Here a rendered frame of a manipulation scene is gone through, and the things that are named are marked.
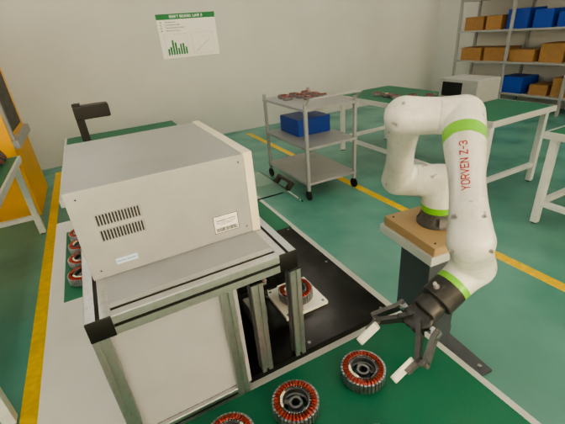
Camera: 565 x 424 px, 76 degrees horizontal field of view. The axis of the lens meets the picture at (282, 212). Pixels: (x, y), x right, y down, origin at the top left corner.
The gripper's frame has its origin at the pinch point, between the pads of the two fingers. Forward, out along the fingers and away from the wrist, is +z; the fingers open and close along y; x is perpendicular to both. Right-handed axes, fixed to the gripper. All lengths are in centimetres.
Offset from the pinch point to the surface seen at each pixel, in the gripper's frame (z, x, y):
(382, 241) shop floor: -65, 129, -142
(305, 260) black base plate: -4, 5, -51
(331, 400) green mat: 15.5, -3.8, 2.0
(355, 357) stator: 4.6, -1.3, -3.5
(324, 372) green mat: 13.2, -2.4, -5.9
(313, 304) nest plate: 4.2, -0.9, -26.7
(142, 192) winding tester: 14, -64, -23
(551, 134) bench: -201, 123, -102
